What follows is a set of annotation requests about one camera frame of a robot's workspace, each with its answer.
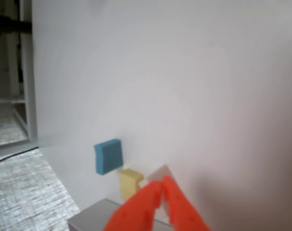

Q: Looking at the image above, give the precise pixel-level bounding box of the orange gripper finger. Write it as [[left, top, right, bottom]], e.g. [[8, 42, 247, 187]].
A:
[[103, 180, 164, 231], [162, 175, 212, 231]]

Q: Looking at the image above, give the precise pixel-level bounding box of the yellow foam cuboid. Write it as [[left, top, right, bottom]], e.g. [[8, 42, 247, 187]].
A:
[[118, 168, 144, 202]]

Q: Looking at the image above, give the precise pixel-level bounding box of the white foam cuboid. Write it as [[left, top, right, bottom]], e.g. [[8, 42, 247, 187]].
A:
[[147, 164, 175, 217]]

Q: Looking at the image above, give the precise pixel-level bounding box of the white cardboard bin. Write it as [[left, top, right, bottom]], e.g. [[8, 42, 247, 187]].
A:
[[67, 198, 173, 231]]

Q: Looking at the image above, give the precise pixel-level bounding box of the blue foam cuboid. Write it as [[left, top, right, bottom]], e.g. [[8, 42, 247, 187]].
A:
[[93, 138, 124, 176]]

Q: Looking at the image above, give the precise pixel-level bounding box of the black mounting bar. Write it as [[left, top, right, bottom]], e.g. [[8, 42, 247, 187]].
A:
[[0, 13, 32, 40]]

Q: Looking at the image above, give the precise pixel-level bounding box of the thin black cable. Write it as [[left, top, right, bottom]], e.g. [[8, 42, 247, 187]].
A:
[[0, 147, 39, 165]]

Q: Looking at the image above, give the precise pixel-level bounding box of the white furniture frame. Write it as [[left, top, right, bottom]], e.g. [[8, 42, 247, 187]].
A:
[[6, 0, 38, 150]]

